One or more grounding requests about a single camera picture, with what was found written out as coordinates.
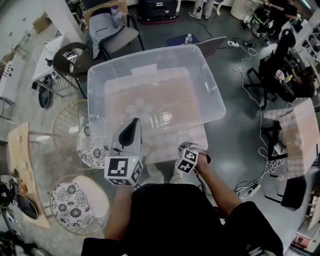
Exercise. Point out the floral seat cushion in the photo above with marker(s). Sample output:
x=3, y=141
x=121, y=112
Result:
x=70, y=207
x=92, y=152

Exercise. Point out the person's black shirt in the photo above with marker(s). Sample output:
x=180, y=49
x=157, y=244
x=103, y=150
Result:
x=175, y=225

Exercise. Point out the clear plastic storage bin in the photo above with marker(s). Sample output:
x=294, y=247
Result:
x=150, y=82

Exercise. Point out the small white table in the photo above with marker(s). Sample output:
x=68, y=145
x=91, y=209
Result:
x=47, y=57

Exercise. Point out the clear water bottle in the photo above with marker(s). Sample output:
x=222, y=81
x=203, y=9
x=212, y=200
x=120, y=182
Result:
x=188, y=40

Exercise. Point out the dark grey helmet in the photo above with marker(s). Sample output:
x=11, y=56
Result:
x=45, y=97

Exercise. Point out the person's left forearm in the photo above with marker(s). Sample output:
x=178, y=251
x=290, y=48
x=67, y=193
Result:
x=120, y=212

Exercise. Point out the cream round cushion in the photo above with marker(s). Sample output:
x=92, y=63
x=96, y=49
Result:
x=97, y=197

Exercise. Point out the person's white right shoe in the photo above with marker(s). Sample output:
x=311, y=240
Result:
x=177, y=175

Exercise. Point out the person's white left shoe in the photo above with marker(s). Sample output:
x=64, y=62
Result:
x=153, y=173

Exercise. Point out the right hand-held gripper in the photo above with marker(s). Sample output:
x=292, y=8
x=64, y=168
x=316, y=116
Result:
x=186, y=160

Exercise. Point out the black side chair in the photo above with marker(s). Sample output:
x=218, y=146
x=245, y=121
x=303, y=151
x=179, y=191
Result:
x=295, y=192

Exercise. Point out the light blue jacket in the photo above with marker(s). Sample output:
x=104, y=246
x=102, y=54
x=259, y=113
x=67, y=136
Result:
x=100, y=27

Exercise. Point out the black wicker chair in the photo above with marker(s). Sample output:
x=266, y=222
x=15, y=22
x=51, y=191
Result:
x=58, y=62

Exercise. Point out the black round pan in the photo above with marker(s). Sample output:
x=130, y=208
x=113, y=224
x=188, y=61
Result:
x=26, y=207

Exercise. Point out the person's white shoe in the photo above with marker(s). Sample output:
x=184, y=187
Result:
x=153, y=173
x=177, y=175

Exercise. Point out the black office chair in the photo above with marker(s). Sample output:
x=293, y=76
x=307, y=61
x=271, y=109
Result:
x=267, y=67

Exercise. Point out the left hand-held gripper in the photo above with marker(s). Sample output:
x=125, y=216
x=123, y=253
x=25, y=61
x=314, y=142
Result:
x=117, y=170

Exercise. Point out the person's right hand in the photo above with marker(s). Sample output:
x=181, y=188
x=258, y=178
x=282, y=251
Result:
x=203, y=160

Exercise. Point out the black wheeled machine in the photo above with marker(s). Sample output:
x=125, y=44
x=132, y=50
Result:
x=158, y=10

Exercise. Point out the light wooden table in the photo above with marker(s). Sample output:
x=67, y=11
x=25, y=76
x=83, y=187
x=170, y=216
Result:
x=20, y=150

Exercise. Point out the grey padded chair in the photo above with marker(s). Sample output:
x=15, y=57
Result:
x=125, y=35

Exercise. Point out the person's right forearm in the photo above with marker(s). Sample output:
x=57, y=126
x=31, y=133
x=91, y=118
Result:
x=217, y=190

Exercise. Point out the table with pink checkered cloth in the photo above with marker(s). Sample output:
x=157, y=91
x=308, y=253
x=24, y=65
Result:
x=170, y=147
x=300, y=130

